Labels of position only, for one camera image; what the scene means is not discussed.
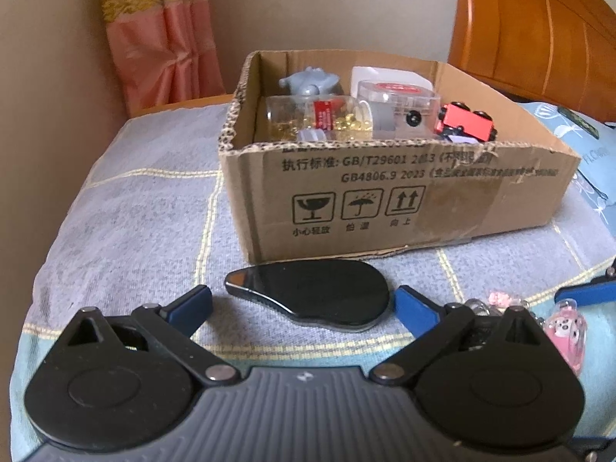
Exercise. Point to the clear plastic container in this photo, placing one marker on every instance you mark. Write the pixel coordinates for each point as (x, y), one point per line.
(399, 103)

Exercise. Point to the light blue floral pillow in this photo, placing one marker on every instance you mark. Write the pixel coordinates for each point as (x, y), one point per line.
(596, 173)

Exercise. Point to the red toy train car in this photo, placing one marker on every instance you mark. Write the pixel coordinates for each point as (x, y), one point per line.
(469, 122)

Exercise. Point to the checked blue grey blanket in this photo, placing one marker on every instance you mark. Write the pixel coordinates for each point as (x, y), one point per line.
(134, 211)

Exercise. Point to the grey toy figure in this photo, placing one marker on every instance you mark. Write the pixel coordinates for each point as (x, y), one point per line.
(310, 82)

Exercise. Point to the light blue backed oval mirror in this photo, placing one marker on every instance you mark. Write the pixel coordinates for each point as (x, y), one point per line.
(317, 288)

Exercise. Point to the white plastic bottle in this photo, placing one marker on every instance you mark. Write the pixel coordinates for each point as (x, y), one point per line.
(380, 74)

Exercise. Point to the brown cardboard box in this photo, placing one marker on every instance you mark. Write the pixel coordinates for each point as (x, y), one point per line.
(462, 202)

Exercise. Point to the dark green patterned pouch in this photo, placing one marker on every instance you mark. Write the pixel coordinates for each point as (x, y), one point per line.
(577, 121)

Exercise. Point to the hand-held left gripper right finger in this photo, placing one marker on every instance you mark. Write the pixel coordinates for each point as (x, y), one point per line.
(415, 309)

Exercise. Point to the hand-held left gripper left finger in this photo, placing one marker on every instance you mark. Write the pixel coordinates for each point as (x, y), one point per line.
(192, 305)

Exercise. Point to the clear jar of gold capsules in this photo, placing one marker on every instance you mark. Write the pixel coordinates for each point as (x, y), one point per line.
(298, 118)

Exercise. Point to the wooden headboard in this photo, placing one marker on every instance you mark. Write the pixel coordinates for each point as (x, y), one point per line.
(534, 24)

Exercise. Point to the wooden bed frame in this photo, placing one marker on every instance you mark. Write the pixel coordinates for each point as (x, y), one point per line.
(178, 106)

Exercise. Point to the pink curtain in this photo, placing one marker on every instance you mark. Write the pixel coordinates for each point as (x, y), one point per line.
(159, 33)

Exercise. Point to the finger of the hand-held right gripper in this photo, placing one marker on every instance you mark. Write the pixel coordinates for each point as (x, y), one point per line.
(584, 292)

